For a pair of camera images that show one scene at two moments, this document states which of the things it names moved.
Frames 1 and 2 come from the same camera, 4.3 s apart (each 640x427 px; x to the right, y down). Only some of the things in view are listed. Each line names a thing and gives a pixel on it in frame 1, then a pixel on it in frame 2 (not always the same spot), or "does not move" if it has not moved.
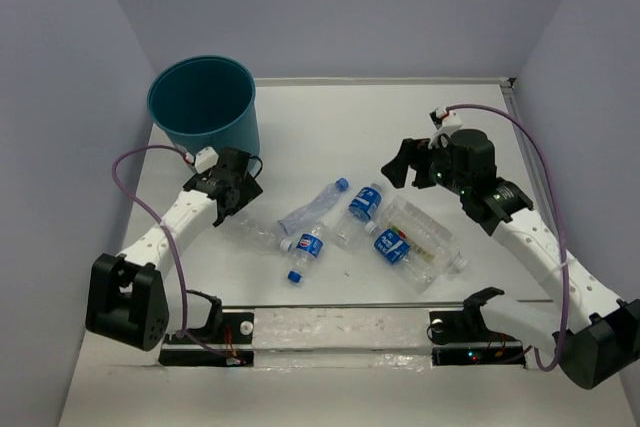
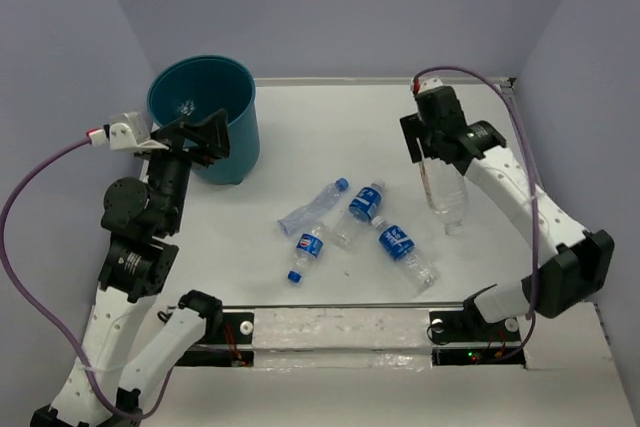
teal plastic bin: x=206 y=101 does not move
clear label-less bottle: x=255 y=232 -> x=187 y=107
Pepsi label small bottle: x=308 y=248 does not move
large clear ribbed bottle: x=432 y=248 -> x=449 y=194
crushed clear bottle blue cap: x=315 y=208 does not move
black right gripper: x=415 y=151 -> x=412 y=130
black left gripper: x=247 y=190 -> x=212 y=133
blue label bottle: x=361 y=208 does not move
